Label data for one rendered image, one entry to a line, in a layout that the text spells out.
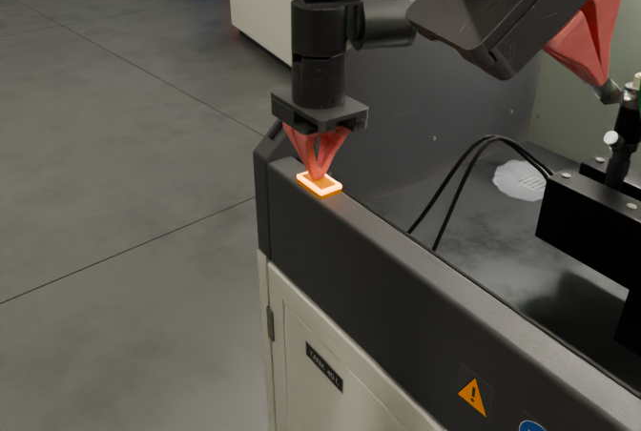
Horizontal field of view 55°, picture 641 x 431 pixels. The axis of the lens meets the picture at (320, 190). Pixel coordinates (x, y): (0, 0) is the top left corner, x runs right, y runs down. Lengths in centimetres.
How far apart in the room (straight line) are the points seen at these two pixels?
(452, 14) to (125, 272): 200
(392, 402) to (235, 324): 125
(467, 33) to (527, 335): 33
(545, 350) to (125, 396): 141
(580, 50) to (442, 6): 7
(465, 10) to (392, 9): 35
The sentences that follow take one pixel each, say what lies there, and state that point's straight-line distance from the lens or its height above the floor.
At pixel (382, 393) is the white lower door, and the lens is 74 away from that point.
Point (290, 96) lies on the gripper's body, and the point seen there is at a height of 106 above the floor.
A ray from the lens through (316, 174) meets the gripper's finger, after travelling 71.
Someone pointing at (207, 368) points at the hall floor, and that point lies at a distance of 183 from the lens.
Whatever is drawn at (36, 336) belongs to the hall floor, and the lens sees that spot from 207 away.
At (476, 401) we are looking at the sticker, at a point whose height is 86.
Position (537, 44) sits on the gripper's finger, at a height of 123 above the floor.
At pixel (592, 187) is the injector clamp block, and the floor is 98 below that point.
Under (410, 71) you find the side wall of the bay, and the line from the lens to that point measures 89.
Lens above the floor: 132
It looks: 31 degrees down
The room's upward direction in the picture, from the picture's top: straight up
